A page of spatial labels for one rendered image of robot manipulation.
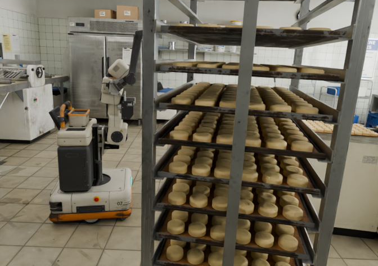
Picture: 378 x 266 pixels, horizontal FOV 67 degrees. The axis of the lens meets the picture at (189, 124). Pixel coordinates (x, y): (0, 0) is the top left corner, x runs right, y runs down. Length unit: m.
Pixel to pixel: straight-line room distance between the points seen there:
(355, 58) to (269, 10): 6.09
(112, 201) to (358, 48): 2.23
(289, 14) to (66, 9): 4.77
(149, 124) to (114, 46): 5.04
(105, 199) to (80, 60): 3.79
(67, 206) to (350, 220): 2.35
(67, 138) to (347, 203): 2.34
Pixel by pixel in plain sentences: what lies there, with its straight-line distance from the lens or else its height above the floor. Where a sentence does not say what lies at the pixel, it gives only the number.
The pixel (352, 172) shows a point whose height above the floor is 0.59.
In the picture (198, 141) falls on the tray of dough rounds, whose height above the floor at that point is 1.23.
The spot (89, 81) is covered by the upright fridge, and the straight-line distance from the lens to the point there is 5.89.
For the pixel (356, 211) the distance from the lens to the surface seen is 2.82.
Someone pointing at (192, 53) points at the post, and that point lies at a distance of 1.28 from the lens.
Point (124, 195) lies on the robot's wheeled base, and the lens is 2.56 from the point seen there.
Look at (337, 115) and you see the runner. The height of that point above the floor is 1.33.
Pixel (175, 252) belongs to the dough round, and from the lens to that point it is 0.91.
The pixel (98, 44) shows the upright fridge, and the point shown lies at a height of 1.58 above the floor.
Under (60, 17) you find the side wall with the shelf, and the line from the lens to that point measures 7.07.
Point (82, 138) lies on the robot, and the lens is 2.43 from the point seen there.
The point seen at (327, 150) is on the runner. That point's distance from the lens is 0.75.
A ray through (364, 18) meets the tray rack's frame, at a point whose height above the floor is 1.53.
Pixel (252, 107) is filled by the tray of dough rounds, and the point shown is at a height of 1.33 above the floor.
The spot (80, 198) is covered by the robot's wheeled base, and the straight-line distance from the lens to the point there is 2.59.
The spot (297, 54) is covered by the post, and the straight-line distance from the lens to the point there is 1.29.
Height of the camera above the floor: 1.44
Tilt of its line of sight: 13 degrees down
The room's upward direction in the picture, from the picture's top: 3 degrees clockwise
